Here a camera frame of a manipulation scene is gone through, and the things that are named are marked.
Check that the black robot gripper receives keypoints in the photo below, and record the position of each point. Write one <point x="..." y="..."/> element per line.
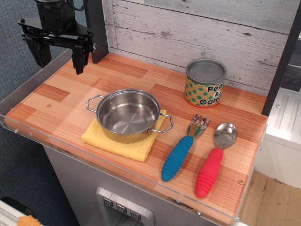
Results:
<point x="56" y="25"/>

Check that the dark right vertical post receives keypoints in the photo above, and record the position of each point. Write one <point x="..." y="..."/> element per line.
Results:
<point x="283" y="63"/>

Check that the blue handled metal fork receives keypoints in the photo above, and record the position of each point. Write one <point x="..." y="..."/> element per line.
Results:
<point x="178" y="154"/>

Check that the peas and carrots can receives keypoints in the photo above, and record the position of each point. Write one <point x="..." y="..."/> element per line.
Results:
<point x="204" y="82"/>

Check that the red handled metal spoon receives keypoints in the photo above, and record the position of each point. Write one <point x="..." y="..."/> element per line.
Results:
<point x="224" y="136"/>

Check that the stainless steel pot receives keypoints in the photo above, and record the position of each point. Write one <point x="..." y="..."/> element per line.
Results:
<point x="129" y="115"/>

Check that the orange object at corner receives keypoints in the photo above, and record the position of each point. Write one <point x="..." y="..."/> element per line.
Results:
<point x="28" y="221"/>

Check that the dark vertical post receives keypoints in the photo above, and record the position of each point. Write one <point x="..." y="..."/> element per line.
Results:
<point x="96" y="22"/>
<point x="283" y="63"/>

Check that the yellow cloth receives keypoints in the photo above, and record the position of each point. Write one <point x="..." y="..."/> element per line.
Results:
<point x="95" y="136"/>

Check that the dark left vertical post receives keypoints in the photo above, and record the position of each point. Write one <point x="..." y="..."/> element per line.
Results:
<point x="96" y="22"/>

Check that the grey cabinet with dispenser panel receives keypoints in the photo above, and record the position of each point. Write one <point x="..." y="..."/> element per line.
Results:
<point x="99" y="197"/>

